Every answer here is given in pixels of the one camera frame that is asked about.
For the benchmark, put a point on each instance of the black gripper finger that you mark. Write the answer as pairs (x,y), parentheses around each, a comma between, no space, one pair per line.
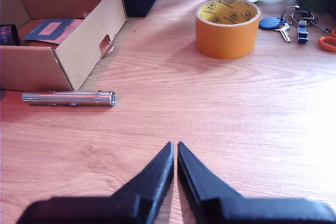
(194,182)
(157,179)

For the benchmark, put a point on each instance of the silver laser pointer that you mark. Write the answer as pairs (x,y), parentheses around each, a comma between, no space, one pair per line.
(78,98)

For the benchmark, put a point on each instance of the open brown cardboard box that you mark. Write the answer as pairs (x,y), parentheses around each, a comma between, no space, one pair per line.
(86,51)

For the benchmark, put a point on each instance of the wide orange-brown tape roll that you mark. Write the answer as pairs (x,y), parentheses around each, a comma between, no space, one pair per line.
(225,40)

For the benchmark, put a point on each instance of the silver house key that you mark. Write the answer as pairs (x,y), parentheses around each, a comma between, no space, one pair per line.
(284,35)

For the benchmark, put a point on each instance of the blue plastic key fob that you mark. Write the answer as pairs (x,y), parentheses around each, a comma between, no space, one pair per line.
(270,22)

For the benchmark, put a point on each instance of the blue metal carabiner clip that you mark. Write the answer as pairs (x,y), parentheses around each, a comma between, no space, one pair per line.
(302,35)

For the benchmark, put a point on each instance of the dark printed paper card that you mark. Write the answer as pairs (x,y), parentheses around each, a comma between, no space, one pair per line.
(47,28)

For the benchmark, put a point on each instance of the small thin dark key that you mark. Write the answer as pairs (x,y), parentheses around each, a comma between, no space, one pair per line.
(319,26)

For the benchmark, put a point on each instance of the dark printed packet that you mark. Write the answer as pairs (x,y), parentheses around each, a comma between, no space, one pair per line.
(8,35)

